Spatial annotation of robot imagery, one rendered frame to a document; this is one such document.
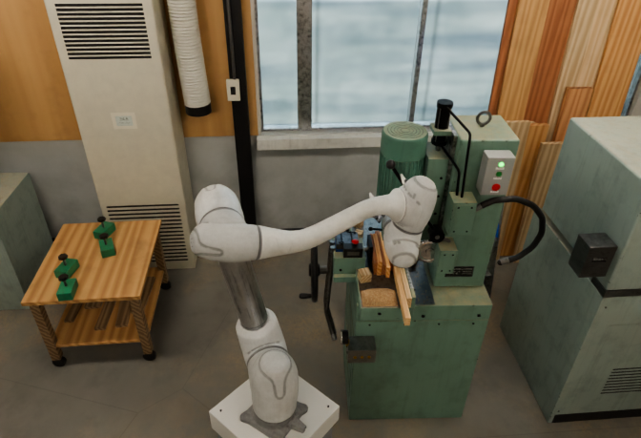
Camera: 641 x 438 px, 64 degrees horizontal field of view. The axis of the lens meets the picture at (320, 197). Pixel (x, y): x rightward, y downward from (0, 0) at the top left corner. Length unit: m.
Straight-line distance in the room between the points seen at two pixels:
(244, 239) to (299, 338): 1.76
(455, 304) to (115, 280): 1.70
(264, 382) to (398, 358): 0.86
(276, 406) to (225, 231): 0.68
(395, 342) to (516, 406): 0.91
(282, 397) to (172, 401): 1.23
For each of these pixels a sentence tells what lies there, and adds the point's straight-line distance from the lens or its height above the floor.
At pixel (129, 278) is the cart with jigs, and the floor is 0.53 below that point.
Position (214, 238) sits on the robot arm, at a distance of 1.40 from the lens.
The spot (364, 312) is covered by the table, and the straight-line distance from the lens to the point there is 2.05.
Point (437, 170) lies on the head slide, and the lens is 2.00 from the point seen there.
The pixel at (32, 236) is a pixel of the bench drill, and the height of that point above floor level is 0.35.
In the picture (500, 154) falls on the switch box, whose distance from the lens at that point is 1.94.
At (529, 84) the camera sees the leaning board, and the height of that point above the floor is 1.23.
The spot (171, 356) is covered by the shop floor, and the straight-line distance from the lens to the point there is 3.13.
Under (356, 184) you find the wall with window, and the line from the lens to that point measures 3.59.
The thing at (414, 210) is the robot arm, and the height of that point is 1.50.
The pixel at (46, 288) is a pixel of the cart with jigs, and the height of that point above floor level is 0.53.
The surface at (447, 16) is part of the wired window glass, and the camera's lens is 3.33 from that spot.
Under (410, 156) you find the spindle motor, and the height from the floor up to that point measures 1.44.
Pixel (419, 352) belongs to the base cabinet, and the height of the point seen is 0.50.
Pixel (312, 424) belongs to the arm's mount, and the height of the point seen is 0.69.
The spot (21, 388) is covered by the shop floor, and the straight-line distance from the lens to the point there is 3.28.
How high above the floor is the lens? 2.35
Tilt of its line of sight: 34 degrees down
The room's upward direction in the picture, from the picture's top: 1 degrees clockwise
